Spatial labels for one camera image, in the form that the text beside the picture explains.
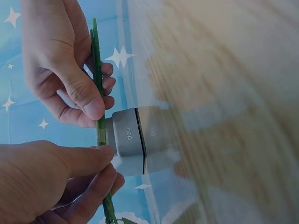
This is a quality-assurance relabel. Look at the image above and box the person's left hand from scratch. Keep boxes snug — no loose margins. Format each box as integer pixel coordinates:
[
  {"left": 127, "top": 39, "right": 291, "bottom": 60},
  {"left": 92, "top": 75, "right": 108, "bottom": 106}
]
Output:
[{"left": 0, "top": 140, "right": 126, "bottom": 224}]

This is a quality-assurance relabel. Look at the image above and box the person's right hand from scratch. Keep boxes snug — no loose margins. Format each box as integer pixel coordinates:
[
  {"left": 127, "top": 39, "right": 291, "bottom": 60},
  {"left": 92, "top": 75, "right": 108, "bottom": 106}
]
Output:
[{"left": 21, "top": 0, "right": 117, "bottom": 128}]

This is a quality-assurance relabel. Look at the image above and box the grey metal box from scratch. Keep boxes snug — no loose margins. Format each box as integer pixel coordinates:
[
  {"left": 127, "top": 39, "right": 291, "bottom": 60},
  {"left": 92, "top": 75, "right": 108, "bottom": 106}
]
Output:
[{"left": 105, "top": 108, "right": 147, "bottom": 176}]

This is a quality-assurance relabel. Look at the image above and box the green artificial flower stem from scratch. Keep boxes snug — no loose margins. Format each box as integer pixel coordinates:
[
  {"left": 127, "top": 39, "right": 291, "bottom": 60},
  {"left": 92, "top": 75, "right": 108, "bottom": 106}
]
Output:
[{"left": 89, "top": 18, "right": 141, "bottom": 224}]

